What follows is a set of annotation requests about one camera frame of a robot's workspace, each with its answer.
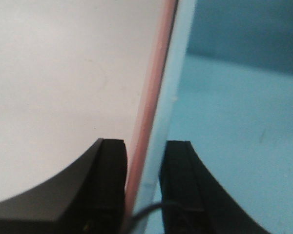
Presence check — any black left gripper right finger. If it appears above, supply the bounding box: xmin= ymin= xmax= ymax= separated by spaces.
xmin=159 ymin=141 xmax=267 ymax=234

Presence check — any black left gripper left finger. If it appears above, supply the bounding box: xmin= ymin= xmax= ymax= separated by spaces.
xmin=0 ymin=138 xmax=127 ymax=234

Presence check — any light blue plastic box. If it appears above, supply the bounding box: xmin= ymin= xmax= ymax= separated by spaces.
xmin=131 ymin=0 xmax=293 ymax=234

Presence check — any pink plastic box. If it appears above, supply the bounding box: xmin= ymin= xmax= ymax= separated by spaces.
xmin=125 ymin=0 xmax=178 ymax=216

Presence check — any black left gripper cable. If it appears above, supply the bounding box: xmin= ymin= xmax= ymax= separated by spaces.
xmin=126 ymin=202 xmax=206 ymax=234

